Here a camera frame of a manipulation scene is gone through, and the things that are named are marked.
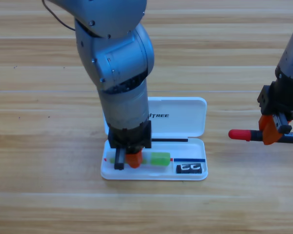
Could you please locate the white Unitree pencil case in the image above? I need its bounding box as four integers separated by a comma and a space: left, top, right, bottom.
100, 97, 208, 181

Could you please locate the thin black cable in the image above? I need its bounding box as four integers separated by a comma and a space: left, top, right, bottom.
42, 0, 77, 32

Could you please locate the green and white pen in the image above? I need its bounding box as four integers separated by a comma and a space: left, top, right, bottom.
109, 152, 172, 168

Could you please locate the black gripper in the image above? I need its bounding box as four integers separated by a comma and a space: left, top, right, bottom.
107, 120, 153, 171
257, 72, 293, 146

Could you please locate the red and black marker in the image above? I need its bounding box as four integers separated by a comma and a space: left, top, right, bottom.
228, 129, 293, 144

